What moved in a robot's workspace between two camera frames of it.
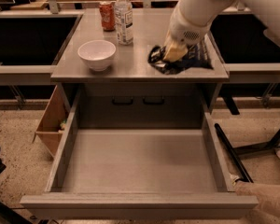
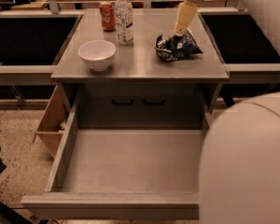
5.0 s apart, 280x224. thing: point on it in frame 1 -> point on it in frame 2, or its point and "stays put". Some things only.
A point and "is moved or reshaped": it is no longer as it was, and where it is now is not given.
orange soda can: [107, 15] stays put
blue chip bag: [195, 58] is moved or reshaped
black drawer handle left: [122, 103] stays put
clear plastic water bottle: [123, 17] stays put
